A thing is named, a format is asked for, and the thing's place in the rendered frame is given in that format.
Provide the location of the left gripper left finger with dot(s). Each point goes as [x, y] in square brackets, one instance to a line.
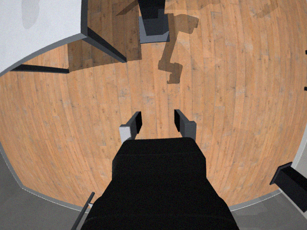
[130, 128]

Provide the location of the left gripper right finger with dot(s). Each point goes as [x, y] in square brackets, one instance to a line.
[187, 127]

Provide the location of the white table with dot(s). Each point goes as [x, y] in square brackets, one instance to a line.
[48, 24]

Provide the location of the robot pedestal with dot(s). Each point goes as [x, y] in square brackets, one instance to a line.
[153, 24]

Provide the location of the black box pedestal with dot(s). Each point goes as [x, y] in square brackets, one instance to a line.
[292, 184]

